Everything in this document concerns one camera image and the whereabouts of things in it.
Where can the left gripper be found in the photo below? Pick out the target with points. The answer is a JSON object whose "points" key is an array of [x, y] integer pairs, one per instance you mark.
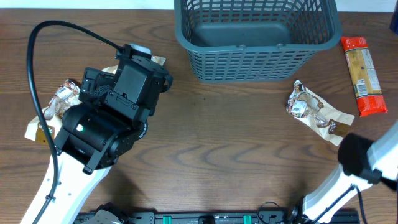
{"points": [[94, 86]]}

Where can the beige brown snack bag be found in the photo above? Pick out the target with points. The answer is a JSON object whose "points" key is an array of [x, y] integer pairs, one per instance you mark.
{"points": [[321, 117], [64, 97]]}

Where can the orange snack bar pack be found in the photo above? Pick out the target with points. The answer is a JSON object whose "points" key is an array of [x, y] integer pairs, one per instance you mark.
{"points": [[363, 75]]}

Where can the blue multicolour snack pack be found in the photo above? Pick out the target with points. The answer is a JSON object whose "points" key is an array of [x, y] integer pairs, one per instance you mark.
{"points": [[394, 21]]}

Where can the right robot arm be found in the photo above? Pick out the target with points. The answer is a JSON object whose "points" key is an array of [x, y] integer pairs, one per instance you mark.
{"points": [[362, 163]]}

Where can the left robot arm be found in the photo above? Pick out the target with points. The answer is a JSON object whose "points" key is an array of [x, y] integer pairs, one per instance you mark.
{"points": [[111, 117]]}

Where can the beige snack bag top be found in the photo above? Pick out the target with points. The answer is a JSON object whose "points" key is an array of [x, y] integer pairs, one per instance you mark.
{"points": [[157, 59]]}

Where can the grey plastic basket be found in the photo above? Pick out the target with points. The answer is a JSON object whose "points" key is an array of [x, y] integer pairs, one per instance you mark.
{"points": [[254, 40]]}

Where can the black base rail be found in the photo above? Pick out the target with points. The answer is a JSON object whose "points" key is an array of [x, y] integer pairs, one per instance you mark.
{"points": [[109, 213]]}

